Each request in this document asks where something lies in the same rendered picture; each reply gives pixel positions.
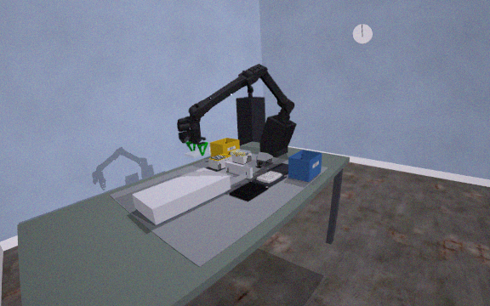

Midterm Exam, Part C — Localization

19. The blue open-top bin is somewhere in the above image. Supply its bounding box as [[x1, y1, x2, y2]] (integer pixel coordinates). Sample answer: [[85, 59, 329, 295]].
[[288, 150, 322, 182]]

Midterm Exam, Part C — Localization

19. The yellow open-top bin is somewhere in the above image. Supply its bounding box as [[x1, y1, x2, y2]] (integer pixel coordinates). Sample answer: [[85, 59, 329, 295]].
[[210, 138, 240, 157]]

